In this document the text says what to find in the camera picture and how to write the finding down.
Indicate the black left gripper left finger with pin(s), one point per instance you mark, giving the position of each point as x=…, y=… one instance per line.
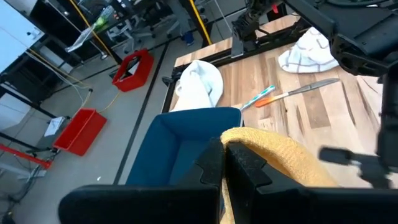
x=149, y=205

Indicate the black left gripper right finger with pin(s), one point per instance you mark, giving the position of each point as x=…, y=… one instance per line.
x=295, y=207

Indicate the mustard yellow towel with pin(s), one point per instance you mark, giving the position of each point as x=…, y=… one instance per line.
x=280, y=149

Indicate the navy fabric storage bin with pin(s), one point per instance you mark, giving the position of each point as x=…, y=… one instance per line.
x=174, y=140

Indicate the plain white towel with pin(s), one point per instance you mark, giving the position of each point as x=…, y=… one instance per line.
x=199, y=84

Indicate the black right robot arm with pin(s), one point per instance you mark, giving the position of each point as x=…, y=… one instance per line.
x=357, y=31

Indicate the white towel with brown checks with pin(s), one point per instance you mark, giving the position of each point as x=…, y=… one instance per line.
x=304, y=56

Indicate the red plastic bin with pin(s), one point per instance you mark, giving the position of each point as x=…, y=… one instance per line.
x=84, y=133
x=140, y=77

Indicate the white paper sheet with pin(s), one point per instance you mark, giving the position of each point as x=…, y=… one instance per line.
x=54, y=126

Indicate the red metal bar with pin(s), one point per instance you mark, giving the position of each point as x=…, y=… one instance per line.
x=25, y=155

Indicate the blue and white shoe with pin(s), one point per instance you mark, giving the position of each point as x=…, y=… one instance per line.
x=188, y=38

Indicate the grey office chair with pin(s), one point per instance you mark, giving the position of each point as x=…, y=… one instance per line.
x=124, y=34

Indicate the clear bag with green item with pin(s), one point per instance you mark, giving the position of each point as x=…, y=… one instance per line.
x=90, y=29

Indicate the white cabinet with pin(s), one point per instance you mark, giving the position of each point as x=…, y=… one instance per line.
x=15, y=37

